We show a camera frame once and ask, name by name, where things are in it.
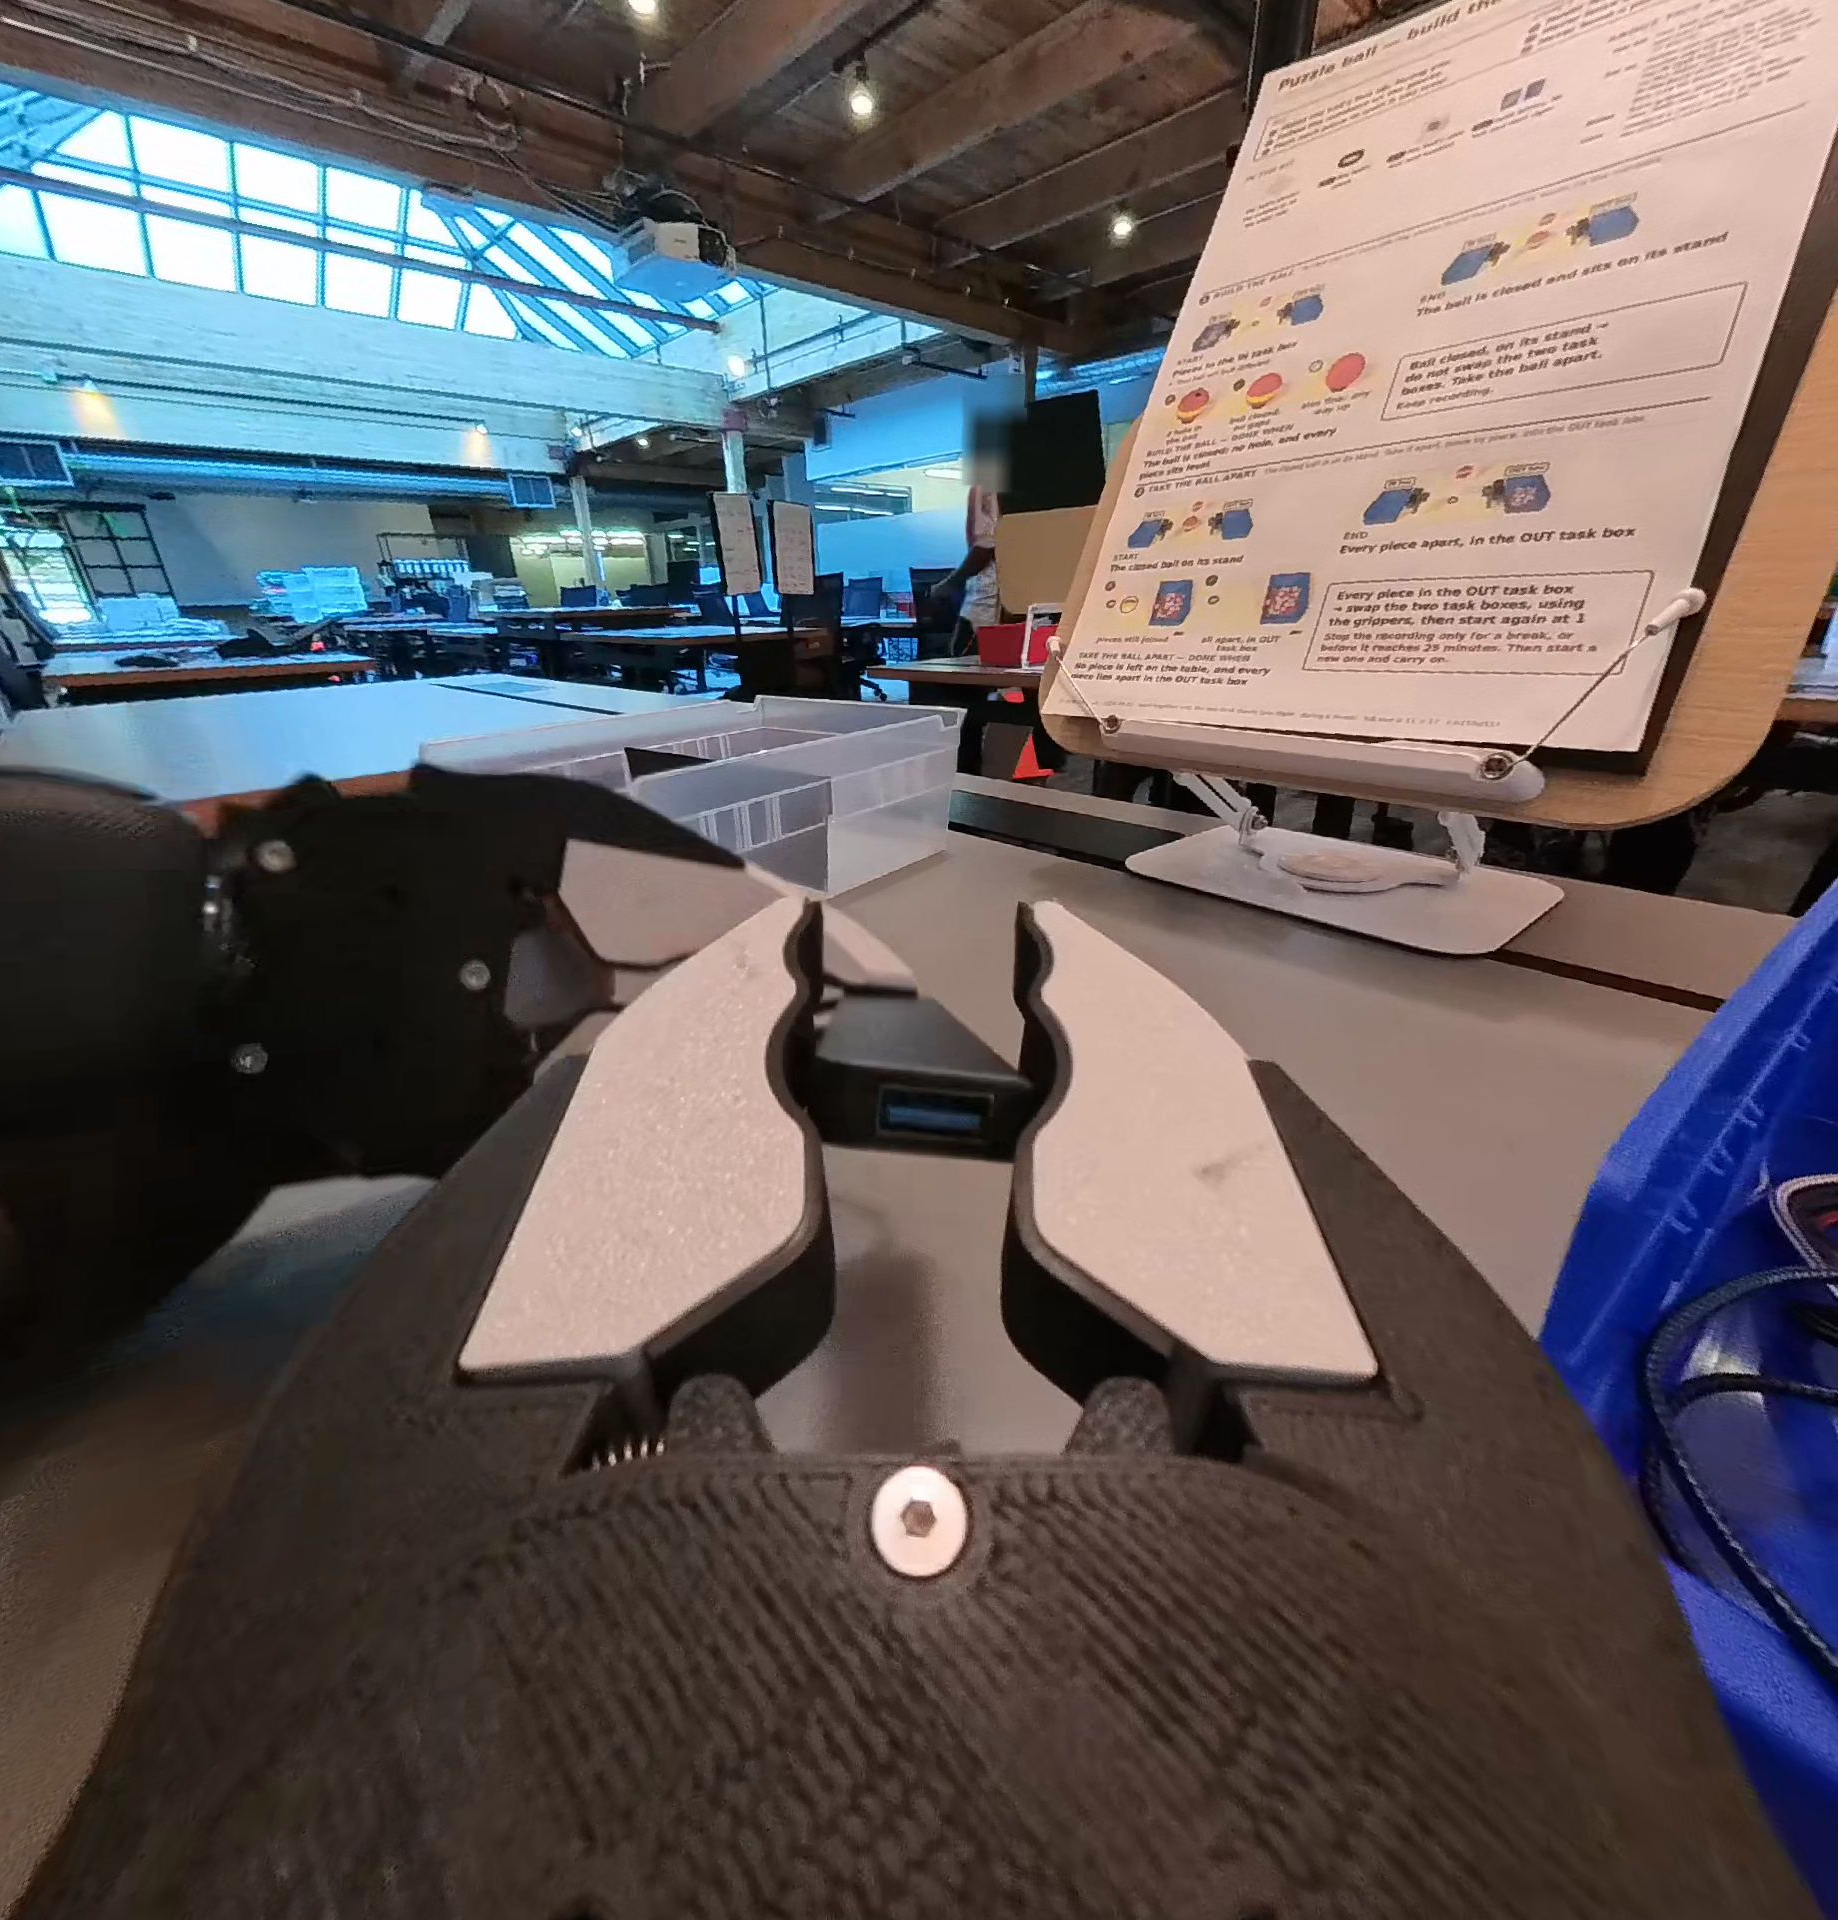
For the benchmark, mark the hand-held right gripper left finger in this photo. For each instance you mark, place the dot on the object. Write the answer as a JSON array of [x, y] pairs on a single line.
[[650, 1171]]

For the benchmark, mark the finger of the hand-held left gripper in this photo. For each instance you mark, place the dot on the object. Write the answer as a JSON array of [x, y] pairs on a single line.
[[680, 916], [560, 1006]]

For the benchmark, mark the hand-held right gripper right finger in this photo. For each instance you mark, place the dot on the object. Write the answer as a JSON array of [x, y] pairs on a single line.
[[1189, 1171]]

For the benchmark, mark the clear plastic organiser box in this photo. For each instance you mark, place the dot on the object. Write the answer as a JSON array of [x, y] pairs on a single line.
[[859, 766]]

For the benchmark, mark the grey metal usb hub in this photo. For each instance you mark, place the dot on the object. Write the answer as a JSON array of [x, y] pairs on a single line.
[[920, 1101]]

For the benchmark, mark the grey desk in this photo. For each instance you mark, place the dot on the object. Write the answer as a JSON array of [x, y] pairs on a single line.
[[1309, 1020]]

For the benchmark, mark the black plastic divider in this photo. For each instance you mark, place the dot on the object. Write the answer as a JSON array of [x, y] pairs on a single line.
[[785, 855]]

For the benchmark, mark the white standing sign board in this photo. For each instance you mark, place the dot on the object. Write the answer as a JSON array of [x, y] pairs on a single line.
[[736, 541], [790, 543]]

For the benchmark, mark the orange traffic cone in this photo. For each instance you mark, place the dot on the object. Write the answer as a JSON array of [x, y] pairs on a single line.
[[1027, 757]]

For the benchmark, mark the red plastic bin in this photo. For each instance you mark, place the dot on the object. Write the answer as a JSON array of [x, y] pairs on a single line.
[[1016, 642]]

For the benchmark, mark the blue plastic bin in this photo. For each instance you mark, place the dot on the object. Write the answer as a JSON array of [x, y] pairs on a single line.
[[1655, 1200]]

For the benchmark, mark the small wooden stand board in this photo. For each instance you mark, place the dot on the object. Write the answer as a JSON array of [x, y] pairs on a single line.
[[1046, 558]]

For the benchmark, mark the black monitor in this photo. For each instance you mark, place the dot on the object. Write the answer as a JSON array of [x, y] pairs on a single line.
[[1060, 450]]

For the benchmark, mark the white ceiling projector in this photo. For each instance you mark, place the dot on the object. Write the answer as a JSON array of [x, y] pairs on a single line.
[[670, 257]]

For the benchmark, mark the wooden document stand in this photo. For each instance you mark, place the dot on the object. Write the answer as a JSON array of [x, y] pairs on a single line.
[[1730, 751]]

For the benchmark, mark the printed instruction sheet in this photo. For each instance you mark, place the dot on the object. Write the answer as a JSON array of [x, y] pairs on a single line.
[[1459, 450]]

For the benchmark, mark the black backing board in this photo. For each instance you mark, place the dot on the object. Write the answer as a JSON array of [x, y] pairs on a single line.
[[1827, 181]]

